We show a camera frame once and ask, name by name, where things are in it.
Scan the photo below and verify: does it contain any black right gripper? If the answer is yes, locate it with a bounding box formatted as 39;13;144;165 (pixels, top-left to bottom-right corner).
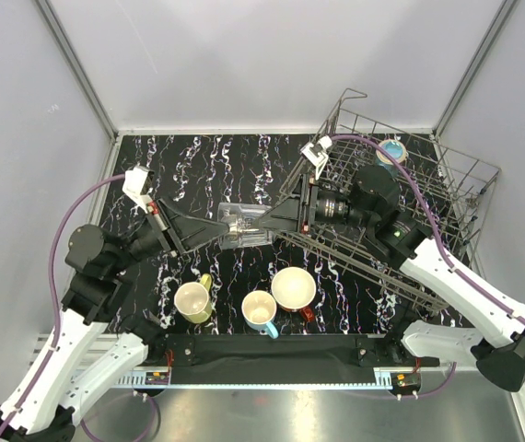
252;172;376;235

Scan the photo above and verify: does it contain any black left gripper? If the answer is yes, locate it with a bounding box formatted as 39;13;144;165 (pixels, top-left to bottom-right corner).
109;195;231;273

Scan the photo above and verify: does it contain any clear drinking glass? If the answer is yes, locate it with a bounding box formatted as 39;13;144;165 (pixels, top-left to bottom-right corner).
217;203;274;250

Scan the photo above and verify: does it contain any yellow-green mug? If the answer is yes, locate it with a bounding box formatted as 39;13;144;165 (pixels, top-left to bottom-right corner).
173;273;213;324

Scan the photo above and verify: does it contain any blue butterfly mug orange inside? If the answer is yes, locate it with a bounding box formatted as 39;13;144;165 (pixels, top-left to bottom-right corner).
375;139;408;177

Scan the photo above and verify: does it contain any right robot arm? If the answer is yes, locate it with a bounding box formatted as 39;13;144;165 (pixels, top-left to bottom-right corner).
253;165;525;392

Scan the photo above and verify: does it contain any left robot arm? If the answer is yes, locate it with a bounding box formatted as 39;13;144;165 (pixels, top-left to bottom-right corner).
0;198;228;441

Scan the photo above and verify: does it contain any red mug white inside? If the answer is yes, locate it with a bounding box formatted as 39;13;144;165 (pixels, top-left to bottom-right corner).
271;267;317;322

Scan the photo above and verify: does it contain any light blue mug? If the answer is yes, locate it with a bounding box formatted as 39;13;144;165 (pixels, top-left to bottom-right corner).
241;290;279;339

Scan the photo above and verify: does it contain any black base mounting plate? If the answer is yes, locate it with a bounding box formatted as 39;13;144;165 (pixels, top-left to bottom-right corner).
166;334;439;386

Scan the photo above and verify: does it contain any left controller board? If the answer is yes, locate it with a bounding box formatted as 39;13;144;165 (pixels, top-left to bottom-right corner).
145;370;170;386

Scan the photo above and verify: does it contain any controller board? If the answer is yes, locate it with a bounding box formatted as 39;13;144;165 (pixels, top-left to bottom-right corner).
145;370;170;386
392;371;422;395

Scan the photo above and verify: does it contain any right controller board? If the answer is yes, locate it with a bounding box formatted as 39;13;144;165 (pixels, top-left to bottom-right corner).
392;371;422;395

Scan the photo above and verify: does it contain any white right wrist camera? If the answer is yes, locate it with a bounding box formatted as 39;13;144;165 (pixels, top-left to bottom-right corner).
300;135;333;180

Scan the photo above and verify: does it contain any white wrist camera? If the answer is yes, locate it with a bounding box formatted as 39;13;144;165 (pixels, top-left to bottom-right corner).
122;165;154;213
300;135;333;180

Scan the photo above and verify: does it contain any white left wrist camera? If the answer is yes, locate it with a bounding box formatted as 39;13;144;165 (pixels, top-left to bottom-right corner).
122;165;154;213

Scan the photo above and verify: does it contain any grey wire dish rack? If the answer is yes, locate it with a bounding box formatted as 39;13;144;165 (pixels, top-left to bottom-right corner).
273;87;500;313

